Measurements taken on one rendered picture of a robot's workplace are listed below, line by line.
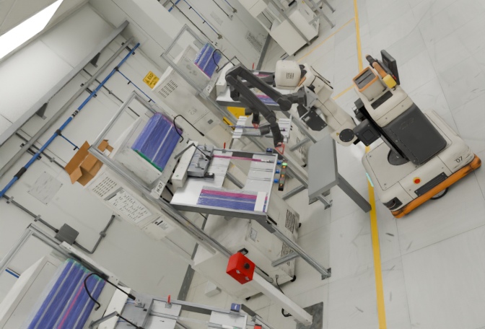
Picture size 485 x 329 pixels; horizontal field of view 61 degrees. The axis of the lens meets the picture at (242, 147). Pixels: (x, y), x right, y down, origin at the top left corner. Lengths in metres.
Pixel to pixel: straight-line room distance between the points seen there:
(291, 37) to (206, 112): 3.65
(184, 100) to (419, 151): 2.37
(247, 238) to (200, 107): 1.61
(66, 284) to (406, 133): 2.17
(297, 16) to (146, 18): 2.65
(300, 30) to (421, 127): 4.98
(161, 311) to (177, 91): 2.36
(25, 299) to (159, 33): 4.45
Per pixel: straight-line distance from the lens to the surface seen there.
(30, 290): 2.58
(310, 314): 3.25
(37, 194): 4.36
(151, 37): 6.30
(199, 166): 3.27
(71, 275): 2.47
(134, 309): 2.51
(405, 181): 2.99
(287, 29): 7.56
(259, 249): 3.27
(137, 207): 3.23
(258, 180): 3.23
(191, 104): 4.28
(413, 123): 2.81
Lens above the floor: 2.10
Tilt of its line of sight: 19 degrees down
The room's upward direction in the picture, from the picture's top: 48 degrees counter-clockwise
